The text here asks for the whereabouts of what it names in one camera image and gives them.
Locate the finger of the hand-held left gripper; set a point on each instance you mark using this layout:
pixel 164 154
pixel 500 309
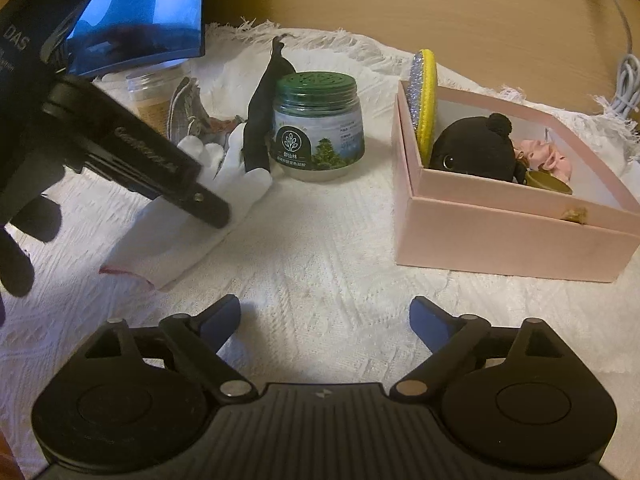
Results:
pixel 145 155

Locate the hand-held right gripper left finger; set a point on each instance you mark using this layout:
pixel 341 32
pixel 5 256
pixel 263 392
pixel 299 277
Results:
pixel 220 317

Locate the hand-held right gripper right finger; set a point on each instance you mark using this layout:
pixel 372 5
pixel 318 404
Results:
pixel 425 320

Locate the white glove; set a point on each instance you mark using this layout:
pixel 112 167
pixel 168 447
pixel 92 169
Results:
pixel 165 255

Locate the pink cardboard box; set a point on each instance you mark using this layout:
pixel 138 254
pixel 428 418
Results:
pixel 500 240

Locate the black plush toy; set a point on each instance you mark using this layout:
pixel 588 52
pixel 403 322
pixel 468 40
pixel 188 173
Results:
pixel 475 150

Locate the olive round item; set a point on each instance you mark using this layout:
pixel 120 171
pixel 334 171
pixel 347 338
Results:
pixel 547 181

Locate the pink scrunchie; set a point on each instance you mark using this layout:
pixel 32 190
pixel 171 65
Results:
pixel 545 157

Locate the round glitter yellow sponge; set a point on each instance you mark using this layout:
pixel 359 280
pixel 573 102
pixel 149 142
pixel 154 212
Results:
pixel 425 110

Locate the person's left hand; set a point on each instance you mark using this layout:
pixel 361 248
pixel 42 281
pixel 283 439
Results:
pixel 17 255

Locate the clear jar of beige powder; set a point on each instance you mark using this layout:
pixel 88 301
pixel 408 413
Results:
pixel 150 105

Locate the white knitted blanket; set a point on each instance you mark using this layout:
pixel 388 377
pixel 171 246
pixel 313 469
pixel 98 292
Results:
pixel 325 240

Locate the dark computer monitor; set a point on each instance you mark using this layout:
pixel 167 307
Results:
pixel 150 10

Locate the green lidded jar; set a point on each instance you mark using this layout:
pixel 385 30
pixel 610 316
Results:
pixel 315 145

